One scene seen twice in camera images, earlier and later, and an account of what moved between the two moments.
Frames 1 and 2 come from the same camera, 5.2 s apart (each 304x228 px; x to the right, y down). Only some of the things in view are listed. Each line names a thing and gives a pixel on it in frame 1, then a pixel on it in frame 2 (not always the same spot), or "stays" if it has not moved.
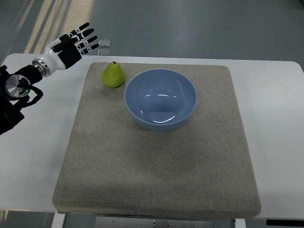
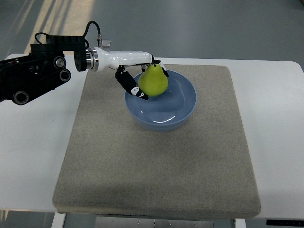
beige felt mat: [205, 169] stays
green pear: [113, 76] to [153, 82]
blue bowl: [161, 99] stays
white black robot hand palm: [62, 60] to [104, 60]
